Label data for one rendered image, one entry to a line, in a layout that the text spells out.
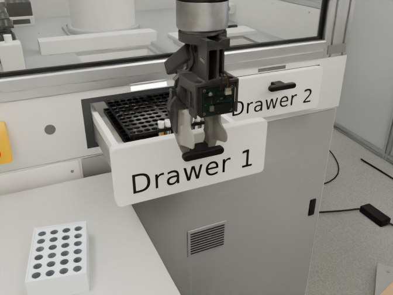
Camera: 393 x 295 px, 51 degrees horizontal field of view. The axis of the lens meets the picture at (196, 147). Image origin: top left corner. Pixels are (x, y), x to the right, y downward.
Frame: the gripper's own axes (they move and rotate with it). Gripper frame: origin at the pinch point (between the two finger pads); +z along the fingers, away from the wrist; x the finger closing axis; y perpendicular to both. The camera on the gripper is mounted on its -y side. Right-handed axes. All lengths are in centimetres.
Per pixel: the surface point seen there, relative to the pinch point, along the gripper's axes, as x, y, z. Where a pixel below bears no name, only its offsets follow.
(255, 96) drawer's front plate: 26.3, -22.9, 2.3
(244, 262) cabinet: 28, -25, 57
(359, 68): 175, -134, 43
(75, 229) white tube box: -21.5, -1.4, 11.4
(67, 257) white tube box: -23.9, 5.6, 11.0
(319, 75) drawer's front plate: 45, -23, -1
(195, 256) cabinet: 11, -25, 48
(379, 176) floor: 153, -84, 90
